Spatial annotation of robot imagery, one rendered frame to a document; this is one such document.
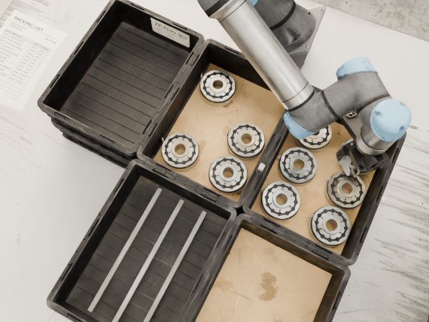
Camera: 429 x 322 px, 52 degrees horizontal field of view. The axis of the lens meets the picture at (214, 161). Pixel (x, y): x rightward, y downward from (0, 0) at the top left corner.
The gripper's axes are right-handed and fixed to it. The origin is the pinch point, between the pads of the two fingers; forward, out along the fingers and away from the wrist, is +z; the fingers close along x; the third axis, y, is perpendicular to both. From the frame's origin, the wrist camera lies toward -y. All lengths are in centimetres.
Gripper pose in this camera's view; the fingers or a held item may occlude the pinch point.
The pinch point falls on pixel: (348, 157)
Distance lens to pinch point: 125.4
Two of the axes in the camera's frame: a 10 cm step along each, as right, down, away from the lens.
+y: 3.1, 9.1, -2.9
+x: 9.5, -3.1, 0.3
